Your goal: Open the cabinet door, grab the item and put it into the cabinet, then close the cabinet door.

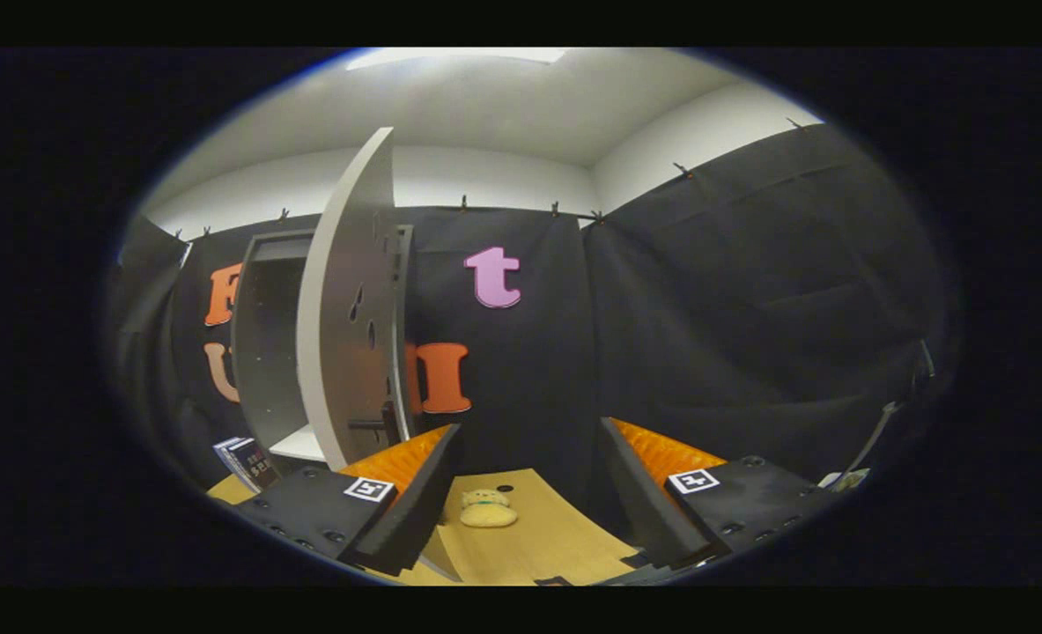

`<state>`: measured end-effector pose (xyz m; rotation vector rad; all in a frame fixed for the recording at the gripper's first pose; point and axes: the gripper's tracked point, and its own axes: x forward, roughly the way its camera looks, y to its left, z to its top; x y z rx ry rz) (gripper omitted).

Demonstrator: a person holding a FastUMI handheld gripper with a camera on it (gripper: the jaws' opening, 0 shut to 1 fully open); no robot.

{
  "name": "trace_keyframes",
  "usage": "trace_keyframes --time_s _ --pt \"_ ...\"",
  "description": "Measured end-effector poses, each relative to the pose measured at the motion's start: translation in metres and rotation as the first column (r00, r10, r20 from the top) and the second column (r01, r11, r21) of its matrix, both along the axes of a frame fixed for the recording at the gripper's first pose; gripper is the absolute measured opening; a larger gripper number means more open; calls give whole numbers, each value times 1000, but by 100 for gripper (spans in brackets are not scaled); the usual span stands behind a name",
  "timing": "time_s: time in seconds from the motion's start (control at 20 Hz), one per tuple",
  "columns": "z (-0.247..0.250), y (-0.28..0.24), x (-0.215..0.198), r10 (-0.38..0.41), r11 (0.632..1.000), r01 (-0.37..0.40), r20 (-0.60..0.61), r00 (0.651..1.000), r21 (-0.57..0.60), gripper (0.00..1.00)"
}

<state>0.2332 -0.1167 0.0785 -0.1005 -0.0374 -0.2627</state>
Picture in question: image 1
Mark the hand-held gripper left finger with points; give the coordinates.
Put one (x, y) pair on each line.
(419, 502)

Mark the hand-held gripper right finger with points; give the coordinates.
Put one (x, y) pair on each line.
(639, 502)

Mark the beige cabinet door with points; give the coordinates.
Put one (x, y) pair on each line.
(336, 352)

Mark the yellow plush toy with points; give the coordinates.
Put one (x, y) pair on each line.
(488, 512)

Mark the dark navy book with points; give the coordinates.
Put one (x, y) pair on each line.
(256, 465)

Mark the black backdrop cloth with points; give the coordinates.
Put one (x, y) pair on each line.
(705, 335)

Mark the light blue book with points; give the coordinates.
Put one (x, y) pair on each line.
(224, 453)

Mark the dark grey cabinet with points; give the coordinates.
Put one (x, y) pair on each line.
(261, 352)

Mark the ceiling light panel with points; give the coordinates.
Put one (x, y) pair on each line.
(450, 57)

